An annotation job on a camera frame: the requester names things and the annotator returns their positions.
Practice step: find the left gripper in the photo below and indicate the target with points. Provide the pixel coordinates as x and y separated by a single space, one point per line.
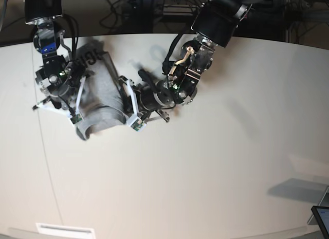
164 95

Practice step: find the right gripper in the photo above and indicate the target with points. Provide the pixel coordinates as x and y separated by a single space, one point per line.
54 81

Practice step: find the grey T-shirt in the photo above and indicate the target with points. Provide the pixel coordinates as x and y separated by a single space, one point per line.
101 104

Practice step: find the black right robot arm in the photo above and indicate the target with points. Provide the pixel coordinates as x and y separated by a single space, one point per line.
48 40

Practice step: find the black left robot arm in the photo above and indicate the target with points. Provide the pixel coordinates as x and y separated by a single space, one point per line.
214 26

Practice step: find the black power strip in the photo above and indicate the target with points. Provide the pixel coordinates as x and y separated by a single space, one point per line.
185 10

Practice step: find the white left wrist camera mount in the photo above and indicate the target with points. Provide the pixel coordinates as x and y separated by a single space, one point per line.
141 105

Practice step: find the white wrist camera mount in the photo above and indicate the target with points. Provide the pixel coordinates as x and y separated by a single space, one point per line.
141 105
64 100

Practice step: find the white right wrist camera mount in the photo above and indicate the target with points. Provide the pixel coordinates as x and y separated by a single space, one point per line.
64 100

